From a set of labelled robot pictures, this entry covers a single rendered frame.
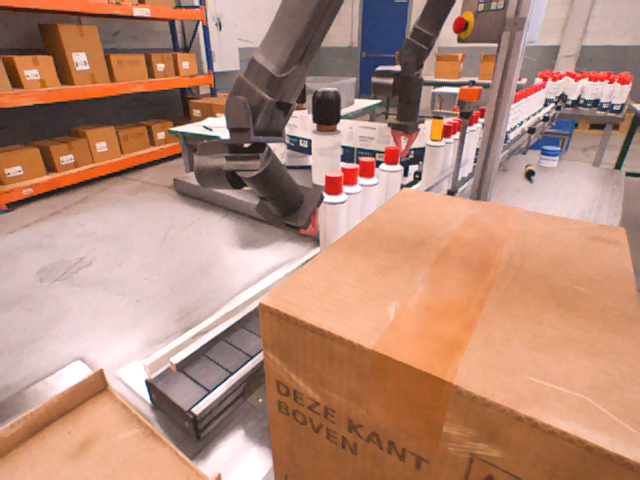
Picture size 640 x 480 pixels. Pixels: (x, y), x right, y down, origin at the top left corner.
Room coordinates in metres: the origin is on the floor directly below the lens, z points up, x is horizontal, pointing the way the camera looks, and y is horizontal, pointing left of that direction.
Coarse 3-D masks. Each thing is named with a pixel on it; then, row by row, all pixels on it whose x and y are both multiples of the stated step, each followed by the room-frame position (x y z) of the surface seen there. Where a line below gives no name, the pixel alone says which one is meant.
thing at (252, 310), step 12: (432, 180) 0.98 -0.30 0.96; (240, 312) 0.42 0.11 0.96; (252, 312) 0.42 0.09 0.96; (228, 324) 0.39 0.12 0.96; (240, 324) 0.40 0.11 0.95; (204, 336) 0.37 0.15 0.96; (216, 336) 0.37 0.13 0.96; (192, 348) 0.35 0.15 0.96; (204, 348) 0.36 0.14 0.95; (180, 360) 0.33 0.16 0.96; (192, 360) 0.34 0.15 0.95
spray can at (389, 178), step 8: (392, 152) 0.82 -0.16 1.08; (384, 160) 0.84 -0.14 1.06; (392, 160) 0.82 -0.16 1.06; (384, 168) 0.82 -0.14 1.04; (392, 168) 0.82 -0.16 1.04; (400, 168) 0.83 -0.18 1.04; (384, 176) 0.82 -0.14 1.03; (392, 176) 0.81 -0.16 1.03; (400, 176) 0.82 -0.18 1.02; (384, 184) 0.82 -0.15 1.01; (392, 184) 0.81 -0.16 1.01; (400, 184) 0.83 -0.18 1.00; (384, 192) 0.82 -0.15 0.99; (392, 192) 0.81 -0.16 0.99; (384, 200) 0.82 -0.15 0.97
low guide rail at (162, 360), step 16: (288, 272) 0.60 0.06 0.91; (256, 288) 0.54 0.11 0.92; (272, 288) 0.56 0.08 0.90; (240, 304) 0.50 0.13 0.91; (208, 320) 0.46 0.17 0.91; (224, 320) 0.47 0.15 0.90; (192, 336) 0.43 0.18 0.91; (160, 352) 0.39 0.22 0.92; (176, 352) 0.40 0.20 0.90; (144, 368) 0.37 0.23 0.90
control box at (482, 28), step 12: (468, 0) 1.09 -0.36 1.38; (540, 0) 0.98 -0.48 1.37; (468, 12) 1.08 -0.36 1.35; (480, 12) 1.04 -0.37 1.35; (492, 12) 1.00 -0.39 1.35; (504, 12) 0.96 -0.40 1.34; (540, 12) 0.98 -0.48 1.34; (468, 24) 1.07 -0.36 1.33; (480, 24) 1.03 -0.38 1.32; (492, 24) 0.99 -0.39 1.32; (504, 24) 0.96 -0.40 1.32; (540, 24) 0.99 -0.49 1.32; (456, 36) 1.11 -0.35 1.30; (468, 36) 1.07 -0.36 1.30; (480, 36) 1.02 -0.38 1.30; (492, 36) 0.99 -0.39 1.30
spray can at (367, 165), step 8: (360, 160) 0.74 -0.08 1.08; (368, 160) 0.74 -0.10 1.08; (360, 168) 0.74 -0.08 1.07; (368, 168) 0.73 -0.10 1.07; (360, 176) 0.74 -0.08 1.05; (368, 176) 0.73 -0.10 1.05; (360, 184) 0.73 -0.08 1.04; (368, 184) 0.72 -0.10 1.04; (376, 184) 0.73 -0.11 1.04; (368, 192) 0.72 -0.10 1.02; (376, 192) 0.73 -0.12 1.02; (368, 200) 0.72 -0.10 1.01; (376, 200) 0.73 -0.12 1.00; (368, 208) 0.72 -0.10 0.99; (376, 208) 0.73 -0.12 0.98; (360, 216) 0.72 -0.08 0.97
